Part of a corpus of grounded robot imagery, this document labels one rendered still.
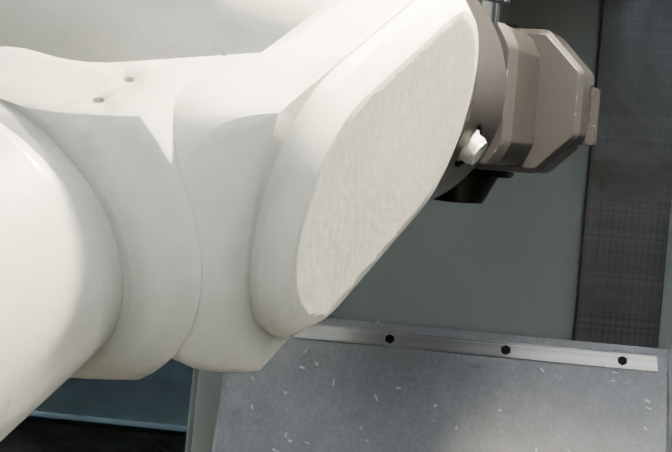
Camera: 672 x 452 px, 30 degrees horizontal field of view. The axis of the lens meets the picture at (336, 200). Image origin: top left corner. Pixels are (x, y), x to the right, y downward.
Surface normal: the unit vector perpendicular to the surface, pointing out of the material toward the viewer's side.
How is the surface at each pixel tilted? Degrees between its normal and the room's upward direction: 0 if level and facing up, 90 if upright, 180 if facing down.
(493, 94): 92
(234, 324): 129
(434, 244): 90
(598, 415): 64
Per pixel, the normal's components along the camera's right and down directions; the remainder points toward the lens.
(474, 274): -0.11, 0.04
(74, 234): 0.81, -0.16
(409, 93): 0.89, 0.32
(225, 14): -0.26, -0.26
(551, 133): -0.36, 0.02
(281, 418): -0.06, -0.40
